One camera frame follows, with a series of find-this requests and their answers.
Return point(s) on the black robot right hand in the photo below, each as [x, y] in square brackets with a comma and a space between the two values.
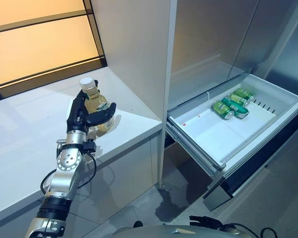
[206, 214]

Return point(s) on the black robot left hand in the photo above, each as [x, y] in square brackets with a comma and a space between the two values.
[77, 116]

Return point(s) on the tea bottle with white cap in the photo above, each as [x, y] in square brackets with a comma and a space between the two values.
[92, 99]

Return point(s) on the fridge drawer with white bin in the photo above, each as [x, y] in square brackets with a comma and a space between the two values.
[213, 134]

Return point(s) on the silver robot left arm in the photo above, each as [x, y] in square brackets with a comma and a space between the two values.
[67, 161]

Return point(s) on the steel fridge bottom drawer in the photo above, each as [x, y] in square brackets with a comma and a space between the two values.
[175, 158]

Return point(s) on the stainless steel fridge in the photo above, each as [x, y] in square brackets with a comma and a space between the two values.
[213, 37]

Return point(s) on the white counter cabinet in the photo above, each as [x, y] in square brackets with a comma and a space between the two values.
[129, 163]

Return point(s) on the black framed amber window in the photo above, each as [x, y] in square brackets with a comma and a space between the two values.
[39, 49]

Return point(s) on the light green drink can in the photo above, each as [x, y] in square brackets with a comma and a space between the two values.
[238, 98]
[221, 107]
[244, 93]

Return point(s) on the dark green drink can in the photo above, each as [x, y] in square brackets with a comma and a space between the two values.
[236, 107]

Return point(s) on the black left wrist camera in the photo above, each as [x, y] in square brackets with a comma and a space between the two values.
[90, 146]

